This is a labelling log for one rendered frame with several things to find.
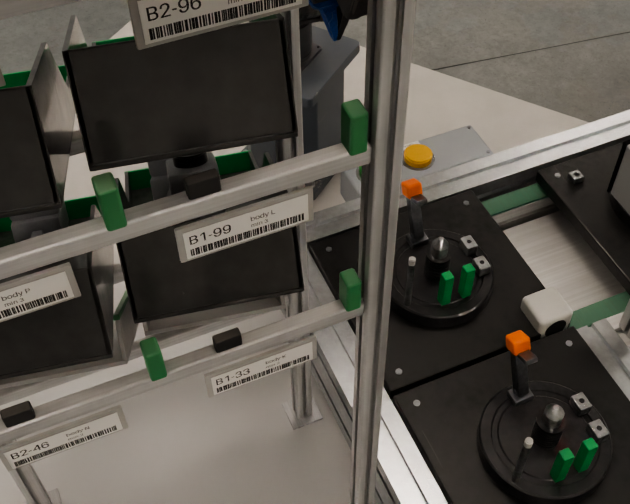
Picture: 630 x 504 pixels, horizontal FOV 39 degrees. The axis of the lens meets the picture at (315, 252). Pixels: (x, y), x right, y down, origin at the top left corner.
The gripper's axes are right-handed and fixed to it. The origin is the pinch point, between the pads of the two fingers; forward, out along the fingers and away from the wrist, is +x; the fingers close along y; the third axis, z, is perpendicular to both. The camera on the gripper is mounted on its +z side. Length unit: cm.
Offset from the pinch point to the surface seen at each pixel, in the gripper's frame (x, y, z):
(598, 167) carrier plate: 28.2, 35.0, 10.8
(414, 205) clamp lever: 20.7, 4.9, 13.1
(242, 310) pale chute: 7.3, -22.1, 29.1
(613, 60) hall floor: 126, 143, -101
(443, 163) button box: 29.3, 16.4, 0.7
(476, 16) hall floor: 126, 115, -140
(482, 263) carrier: 24.7, 10.1, 21.7
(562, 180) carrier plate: 28.3, 29.1, 11.0
